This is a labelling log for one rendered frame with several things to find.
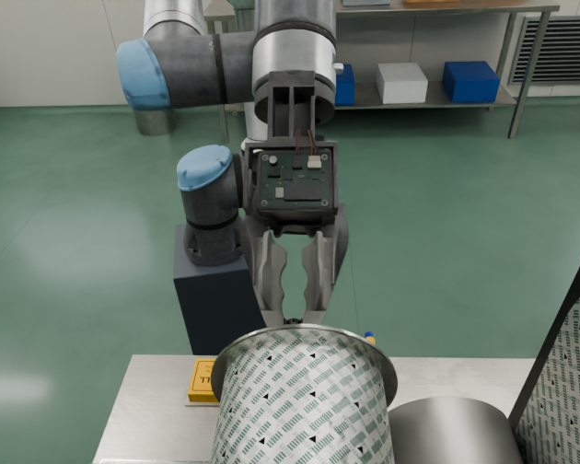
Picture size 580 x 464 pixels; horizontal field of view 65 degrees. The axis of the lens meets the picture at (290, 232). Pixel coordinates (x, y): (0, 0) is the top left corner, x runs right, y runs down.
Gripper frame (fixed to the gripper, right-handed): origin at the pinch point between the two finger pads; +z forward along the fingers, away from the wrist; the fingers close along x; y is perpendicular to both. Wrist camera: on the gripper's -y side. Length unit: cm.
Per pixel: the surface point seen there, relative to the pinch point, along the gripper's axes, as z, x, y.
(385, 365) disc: 2.6, 7.0, 3.7
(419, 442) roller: 8.4, 9.8, 1.4
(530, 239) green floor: -48, 116, -206
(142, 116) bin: -158, -130, -278
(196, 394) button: 10.4, -17.1, -36.8
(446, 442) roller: 8.2, 11.6, 2.1
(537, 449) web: 8.8, 18.7, 0.9
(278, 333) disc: 0.4, -0.8, 6.5
